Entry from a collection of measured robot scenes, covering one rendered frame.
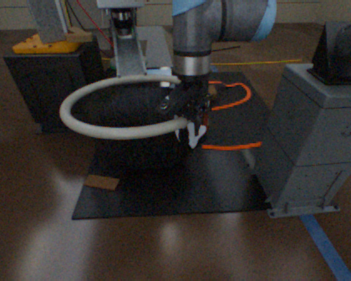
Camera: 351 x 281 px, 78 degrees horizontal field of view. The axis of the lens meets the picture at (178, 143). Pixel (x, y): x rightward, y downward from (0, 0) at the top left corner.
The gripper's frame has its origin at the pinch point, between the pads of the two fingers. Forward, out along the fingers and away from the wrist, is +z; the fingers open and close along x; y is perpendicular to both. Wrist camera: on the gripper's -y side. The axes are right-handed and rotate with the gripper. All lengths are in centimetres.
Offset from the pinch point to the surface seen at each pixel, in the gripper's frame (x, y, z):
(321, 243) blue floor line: -45, 72, 87
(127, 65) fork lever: 53, 16, -9
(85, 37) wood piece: 160, 46, -7
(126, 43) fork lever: 68, 27, -16
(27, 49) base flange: 177, 5, -1
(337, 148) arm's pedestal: -29, 85, 31
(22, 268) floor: 66, -59, 87
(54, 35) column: 178, 28, -8
